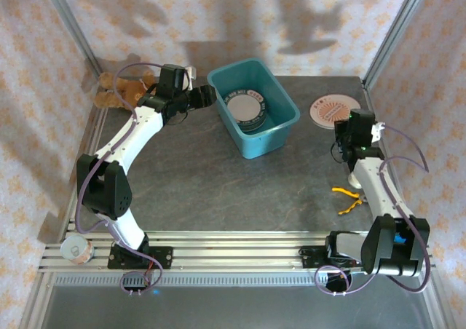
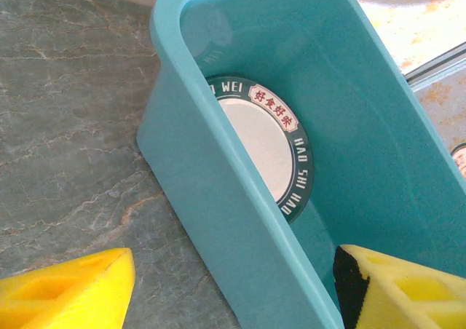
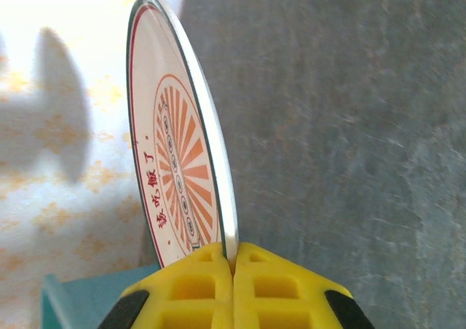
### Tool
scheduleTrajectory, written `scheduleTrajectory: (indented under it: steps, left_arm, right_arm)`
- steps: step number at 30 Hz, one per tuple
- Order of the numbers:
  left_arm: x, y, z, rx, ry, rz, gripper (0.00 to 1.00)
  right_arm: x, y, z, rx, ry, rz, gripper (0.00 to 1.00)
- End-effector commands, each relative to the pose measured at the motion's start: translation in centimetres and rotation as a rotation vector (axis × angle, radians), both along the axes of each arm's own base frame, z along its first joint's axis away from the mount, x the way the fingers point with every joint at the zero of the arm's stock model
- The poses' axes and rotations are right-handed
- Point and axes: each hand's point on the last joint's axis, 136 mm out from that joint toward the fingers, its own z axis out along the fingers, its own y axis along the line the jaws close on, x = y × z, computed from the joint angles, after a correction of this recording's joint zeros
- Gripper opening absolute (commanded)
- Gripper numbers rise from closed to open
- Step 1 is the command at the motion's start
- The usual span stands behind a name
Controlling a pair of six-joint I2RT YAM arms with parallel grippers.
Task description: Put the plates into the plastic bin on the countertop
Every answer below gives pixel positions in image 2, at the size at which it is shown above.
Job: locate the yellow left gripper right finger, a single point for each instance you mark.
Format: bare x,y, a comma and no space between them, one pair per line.
407,296

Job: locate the dark green lettered rim plate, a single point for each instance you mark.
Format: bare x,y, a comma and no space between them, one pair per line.
262,143

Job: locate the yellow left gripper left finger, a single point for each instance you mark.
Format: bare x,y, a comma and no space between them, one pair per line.
62,296

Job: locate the teal plastic bin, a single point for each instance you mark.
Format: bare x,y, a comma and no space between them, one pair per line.
327,52

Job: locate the aluminium frame post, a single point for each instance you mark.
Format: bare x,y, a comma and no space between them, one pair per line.
440,67

